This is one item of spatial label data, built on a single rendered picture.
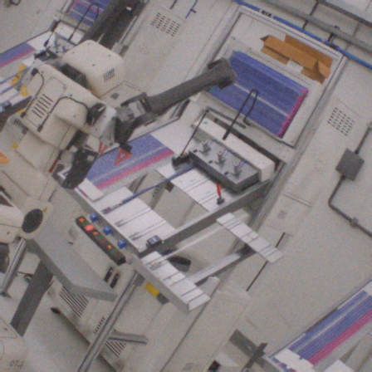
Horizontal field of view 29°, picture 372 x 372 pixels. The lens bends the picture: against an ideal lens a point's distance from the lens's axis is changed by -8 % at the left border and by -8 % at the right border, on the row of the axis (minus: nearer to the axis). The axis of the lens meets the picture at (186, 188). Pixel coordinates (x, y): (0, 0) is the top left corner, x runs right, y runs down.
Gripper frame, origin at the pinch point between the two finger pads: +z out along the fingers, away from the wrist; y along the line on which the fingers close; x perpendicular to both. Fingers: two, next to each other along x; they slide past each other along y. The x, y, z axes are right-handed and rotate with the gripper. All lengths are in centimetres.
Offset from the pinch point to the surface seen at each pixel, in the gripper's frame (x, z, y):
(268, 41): -59, -89, -90
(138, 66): -138, -38, -85
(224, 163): -7, -22, -62
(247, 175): 6, -24, -65
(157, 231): 7.1, 15.5, -37.2
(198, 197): -1, -4, -54
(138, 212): -7.9, 15.0, -35.9
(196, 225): 13, 5, -48
